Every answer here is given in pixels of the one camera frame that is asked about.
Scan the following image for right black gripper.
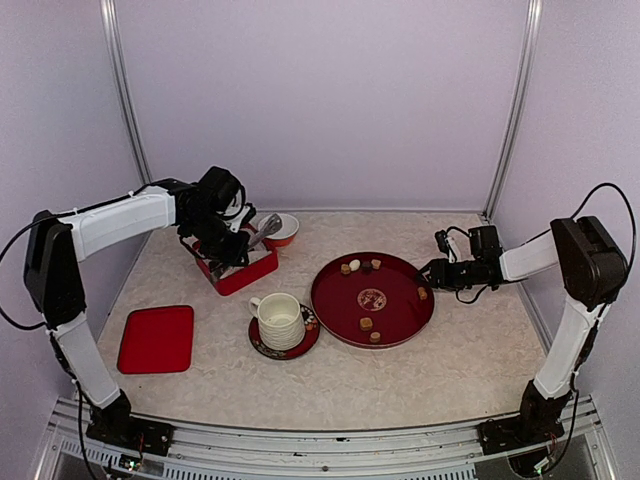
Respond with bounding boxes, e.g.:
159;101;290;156
412;257;482;291

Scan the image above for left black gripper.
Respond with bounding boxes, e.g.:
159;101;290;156
184;210;251;266

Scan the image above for metal serving tongs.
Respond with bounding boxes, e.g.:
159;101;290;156
212;213;283;281

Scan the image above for round dark red tray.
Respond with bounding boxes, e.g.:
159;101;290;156
310;252;435;349

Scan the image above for tan ridged square chocolate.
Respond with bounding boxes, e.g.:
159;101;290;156
359;317;373;332

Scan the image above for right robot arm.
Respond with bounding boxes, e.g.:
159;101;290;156
418;210;635;450

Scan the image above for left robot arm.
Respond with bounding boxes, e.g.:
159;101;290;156
18;167;256;445

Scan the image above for red chocolate box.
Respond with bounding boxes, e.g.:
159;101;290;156
196;239;279;296

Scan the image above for white and tan chocolate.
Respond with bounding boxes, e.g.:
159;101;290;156
340;259;361;275

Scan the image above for white and orange bowl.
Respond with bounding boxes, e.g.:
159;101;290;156
265;213;300;248

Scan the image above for cream ceramic mug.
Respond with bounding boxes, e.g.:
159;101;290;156
248;293;305;351

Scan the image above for floral dark red saucer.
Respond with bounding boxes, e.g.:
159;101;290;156
248;304;321;361

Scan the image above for red box lid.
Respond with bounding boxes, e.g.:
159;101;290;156
117;305;195;375

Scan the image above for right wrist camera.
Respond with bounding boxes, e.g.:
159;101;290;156
434;230;461;263

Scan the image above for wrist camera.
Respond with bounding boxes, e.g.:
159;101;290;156
434;230;461;263
227;202;256;233

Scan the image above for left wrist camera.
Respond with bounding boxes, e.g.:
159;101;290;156
227;202;256;233

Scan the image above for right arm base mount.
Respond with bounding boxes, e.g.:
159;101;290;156
476;416;565;455

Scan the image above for front aluminium rail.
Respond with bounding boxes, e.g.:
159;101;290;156
29;394;621;480

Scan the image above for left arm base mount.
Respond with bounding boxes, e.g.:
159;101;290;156
86;417;175;457

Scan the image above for left aluminium frame post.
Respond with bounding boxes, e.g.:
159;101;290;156
99;0;153;185

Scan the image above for aluminium frame post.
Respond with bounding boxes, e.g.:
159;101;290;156
483;0;544;222
99;0;153;185

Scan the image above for right aluminium frame post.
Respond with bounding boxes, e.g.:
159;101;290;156
483;0;544;222

